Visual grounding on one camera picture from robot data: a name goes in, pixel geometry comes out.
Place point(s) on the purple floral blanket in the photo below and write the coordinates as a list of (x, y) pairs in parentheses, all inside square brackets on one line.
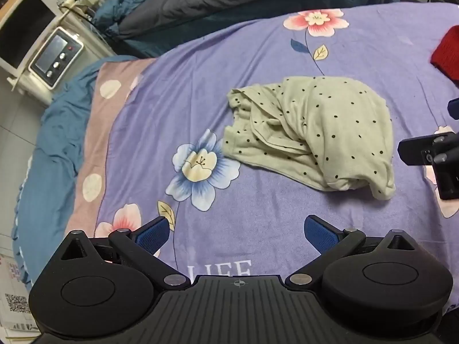
[(222, 64)]

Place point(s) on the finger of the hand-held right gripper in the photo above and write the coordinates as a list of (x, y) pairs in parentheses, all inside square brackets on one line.
[(454, 109), (416, 150)]

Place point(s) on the printed paper sheets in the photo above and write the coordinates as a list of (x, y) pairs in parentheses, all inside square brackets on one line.
[(14, 301)]

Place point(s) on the dark teal bed sheet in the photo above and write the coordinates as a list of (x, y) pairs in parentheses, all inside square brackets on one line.
[(258, 14)]

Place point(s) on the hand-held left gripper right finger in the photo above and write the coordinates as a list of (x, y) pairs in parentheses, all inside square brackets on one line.
[(319, 234)]

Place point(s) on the white framed monitor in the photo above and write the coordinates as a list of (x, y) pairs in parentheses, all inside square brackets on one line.
[(25, 28)]

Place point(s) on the green polka dot shirt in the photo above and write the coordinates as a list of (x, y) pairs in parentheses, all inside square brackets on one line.
[(337, 122)]

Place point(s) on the blue bed sheet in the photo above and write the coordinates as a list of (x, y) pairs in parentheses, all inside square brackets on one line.
[(61, 122)]

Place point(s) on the red knit cloth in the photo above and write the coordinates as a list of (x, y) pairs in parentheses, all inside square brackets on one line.
[(448, 55)]

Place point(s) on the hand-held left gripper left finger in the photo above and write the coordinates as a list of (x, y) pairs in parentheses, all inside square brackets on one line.
[(153, 235)]

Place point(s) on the beige device with knob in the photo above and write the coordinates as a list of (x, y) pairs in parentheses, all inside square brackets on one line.
[(86, 0)]

